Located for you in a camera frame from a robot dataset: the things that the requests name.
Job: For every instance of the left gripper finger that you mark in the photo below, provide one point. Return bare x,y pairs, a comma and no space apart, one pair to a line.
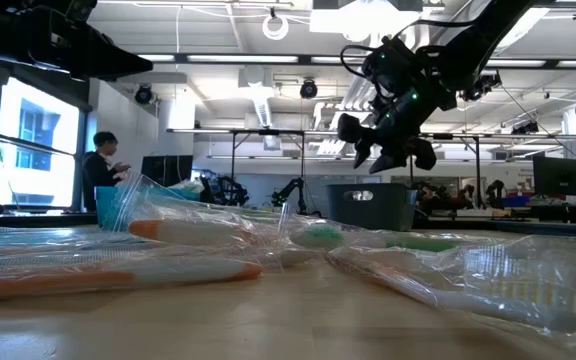
103,50
98,71

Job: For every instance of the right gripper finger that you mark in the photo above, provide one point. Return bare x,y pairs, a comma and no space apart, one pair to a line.
354,130
420,152

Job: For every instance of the black background robot arm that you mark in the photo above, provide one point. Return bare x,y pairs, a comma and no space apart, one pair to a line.
290,190
228,192

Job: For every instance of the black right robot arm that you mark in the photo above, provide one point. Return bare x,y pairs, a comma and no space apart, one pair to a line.
483,30

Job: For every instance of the green wrapped toothbrush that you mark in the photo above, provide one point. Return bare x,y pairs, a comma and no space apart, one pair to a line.
418,245

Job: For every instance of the person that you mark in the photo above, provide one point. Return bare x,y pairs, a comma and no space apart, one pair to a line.
98,175

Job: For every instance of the blue background box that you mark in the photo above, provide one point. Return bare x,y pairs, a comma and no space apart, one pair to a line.
516,201

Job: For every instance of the black monitor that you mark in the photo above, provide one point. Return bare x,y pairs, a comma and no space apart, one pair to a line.
558,175
165,170

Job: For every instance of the turquoise plastic bin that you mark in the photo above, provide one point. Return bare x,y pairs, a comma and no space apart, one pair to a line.
105,205

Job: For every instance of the long background workbench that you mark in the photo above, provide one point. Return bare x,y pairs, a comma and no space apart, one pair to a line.
543,215

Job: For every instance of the orange wrapped toothbrush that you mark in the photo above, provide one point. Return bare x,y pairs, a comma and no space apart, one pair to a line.
468,300
68,280
193,231

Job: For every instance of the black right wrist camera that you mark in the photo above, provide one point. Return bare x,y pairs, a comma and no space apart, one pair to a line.
385,65

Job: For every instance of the black overhead camera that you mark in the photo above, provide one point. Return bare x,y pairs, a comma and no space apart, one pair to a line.
308,89
144,94

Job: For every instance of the black hanging camera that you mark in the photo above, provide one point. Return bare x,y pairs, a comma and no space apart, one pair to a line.
480,85

